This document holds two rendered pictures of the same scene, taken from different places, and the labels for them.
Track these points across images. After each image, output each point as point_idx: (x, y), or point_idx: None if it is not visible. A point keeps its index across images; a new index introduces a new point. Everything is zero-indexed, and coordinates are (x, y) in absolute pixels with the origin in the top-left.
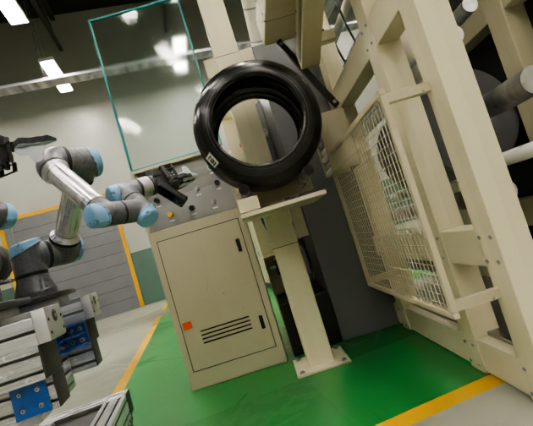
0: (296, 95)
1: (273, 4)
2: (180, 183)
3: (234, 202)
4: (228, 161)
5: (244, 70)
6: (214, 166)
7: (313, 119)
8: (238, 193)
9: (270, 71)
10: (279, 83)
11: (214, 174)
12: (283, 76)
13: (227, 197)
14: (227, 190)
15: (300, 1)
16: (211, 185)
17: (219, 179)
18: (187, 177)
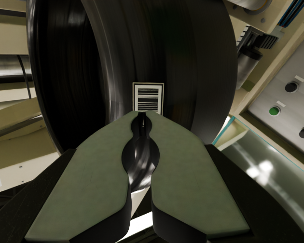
0: (35, 59)
1: (39, 149)
2: (175, 227)
3: None
4: (113, 60)
5: (54, 144)
6: (159, 87)
7: (26, 7)
8: (258, 24)
9: (41, 113)
10: (96, 97)
11: (281, 99)
12: (35, 93)
13: None
14: (293, 65)
15: (7, 128)
16: (302, 91)
17: (283, 87)
18: (43, 192)
